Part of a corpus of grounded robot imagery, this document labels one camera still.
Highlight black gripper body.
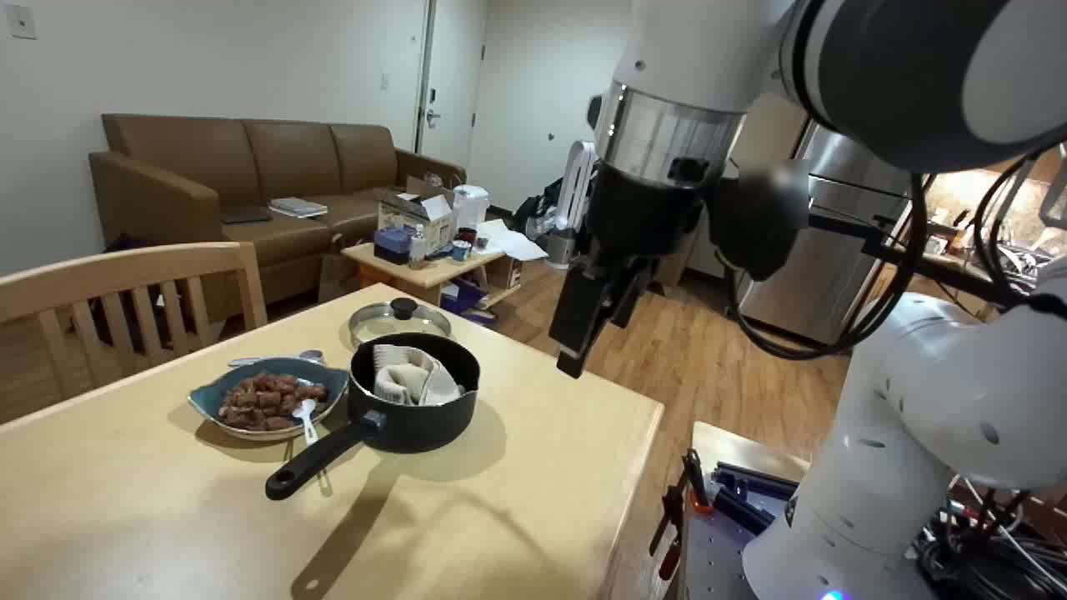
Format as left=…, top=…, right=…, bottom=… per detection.
left=578, top=165, right=714, bottom=296

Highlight white upright appliance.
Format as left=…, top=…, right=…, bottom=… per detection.
left=555, top=136, right=603, bottom=237

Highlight loose white paper sheets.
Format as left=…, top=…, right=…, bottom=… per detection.
left=476, top=217, right=550, bottom=267

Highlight white jug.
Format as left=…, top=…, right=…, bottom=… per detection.
left=448, top=184, right=493, bottom=237

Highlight wooden coffee table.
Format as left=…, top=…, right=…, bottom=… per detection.
left=339, top=237, right=528, bottom=309

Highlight white cloth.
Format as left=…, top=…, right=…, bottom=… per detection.
left=371, top=341, right=465, bottom=407

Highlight stainless steel refrigerator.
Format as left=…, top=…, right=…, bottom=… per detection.
left=735, top=118, right=917, bottom=352

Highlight open cardboard box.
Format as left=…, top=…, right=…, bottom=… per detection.
left=371, top=179, right=462, bottom=267

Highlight red and black clamp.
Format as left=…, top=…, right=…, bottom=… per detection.
left=646, top=447, right=714, bottom=587

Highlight white door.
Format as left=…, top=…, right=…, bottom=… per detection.
left=413, top=0, right=491, bottom=175

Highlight white spoon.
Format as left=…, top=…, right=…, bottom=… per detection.
left=291, top=398, right=334, bottom=501

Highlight white papers stack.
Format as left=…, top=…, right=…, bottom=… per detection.
left=266, top=194, right=334, bottom=223

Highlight brown food pieces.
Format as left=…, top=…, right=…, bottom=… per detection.
left=217, top=372, right=334, bottom=433

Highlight plate with food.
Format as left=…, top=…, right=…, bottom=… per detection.
left=185, top=354, right=355, bottom=447

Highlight brown sofa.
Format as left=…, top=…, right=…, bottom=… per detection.
left=87, top=111, right=470, bottom=309

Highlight light wooden chair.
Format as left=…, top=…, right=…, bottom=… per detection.
left=0, top=237, right=271, bottom=428

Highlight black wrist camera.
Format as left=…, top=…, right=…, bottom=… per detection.
left=705, top=168, right=816, bottom=284

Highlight black pot with long handle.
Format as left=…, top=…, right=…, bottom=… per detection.
left=264, top=332, right=485, bottom=504

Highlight black camera mount rod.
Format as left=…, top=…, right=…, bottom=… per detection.
left=800, top=212, right=1067, bottom=319

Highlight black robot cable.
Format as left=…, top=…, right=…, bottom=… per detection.
left=726, top=172, right=935, bottom=364

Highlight white light switch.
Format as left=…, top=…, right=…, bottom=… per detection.
left=4, top=0, right=41, bottom=44

